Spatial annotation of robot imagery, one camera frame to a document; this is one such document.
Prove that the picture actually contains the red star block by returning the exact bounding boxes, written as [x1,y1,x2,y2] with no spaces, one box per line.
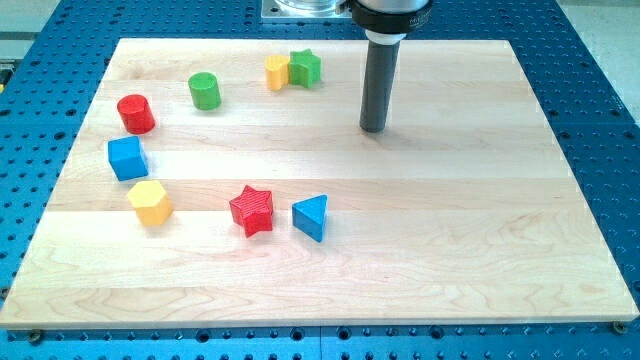
[229,185,273,238]

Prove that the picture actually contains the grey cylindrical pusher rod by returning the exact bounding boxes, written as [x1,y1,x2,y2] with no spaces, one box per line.
[360,30,406,133]

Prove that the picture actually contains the blue triangle block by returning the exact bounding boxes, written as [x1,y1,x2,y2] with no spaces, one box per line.
[292,194,328,242]

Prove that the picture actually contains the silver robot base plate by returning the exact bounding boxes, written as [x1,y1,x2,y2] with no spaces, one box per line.
[260,0,351,20]

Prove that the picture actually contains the blue cube block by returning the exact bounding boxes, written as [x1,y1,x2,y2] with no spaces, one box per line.
[107,136,149,181]

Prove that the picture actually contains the yellow hexagon block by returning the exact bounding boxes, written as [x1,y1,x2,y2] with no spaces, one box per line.
[127,180,173,226]

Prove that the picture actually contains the board clamp screw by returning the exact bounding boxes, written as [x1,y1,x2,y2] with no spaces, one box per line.
[26,329,43,345]
[611,321,627,335]

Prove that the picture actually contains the green star block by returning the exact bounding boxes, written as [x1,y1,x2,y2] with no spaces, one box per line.
[289,49,321,88]

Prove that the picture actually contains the red cylinder block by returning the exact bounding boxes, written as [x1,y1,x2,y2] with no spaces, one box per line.
[117,94,155,135]

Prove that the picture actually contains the left board clamp screw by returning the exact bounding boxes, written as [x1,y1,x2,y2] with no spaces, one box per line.
[26,329,43,345]

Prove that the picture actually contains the yellow heart block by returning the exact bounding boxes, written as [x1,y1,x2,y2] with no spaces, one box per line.
[264,55,290,91]

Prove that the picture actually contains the right board clamp screw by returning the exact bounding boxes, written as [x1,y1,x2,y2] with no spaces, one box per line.
[611,321,627,335]

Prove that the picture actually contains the light wooden board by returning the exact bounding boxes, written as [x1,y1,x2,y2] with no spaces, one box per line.
[1,38,639,330]

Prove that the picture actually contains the black robot arm flange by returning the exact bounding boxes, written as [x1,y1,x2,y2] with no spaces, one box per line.
[334,0,435,34]

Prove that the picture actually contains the green cylinder block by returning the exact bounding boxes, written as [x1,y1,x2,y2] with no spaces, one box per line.
[188,72,222,110]

